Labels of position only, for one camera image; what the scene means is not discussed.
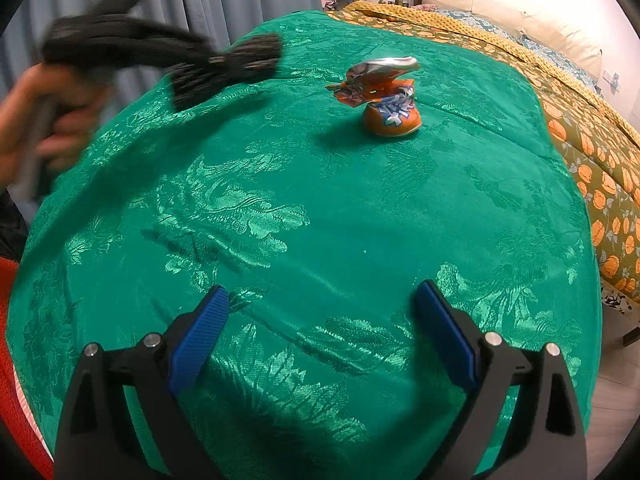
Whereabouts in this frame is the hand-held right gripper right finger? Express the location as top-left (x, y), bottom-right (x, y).
top-left (412, 280), bottom-right (588, 480)

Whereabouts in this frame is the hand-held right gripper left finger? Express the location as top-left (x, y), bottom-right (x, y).
top-left (54, 285), bottom-right (231, 480)

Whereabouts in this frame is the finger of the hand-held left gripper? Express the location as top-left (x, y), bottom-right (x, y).
top-left (192, 35), bottom-right (237, 61)
top-left (172, 59), bottom-right (236, 80)

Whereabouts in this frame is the black rope bundle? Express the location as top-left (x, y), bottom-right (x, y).
top-left (170, 32), bottom-right (283, 111)

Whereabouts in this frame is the crushed orange soda can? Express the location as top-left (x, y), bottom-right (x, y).
top-left (326, 56), bottom-right (422, 137)

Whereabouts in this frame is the person's left hand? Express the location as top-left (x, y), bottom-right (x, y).
top-left (0, 62), bottom-right (113, 186)

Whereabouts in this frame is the green floral tablecloth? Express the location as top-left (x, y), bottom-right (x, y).
top-left (5, 10), bottom-right (603, 480)

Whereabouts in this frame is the floral bed sheet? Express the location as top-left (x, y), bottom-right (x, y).
top-left (600, 280), bottom-right (640, 317)

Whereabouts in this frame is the teal floral pillow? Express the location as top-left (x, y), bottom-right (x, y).
top-left (520, 35), bottom-right (598, 92)
top-left (435, 7), bottom-right (521, 41)

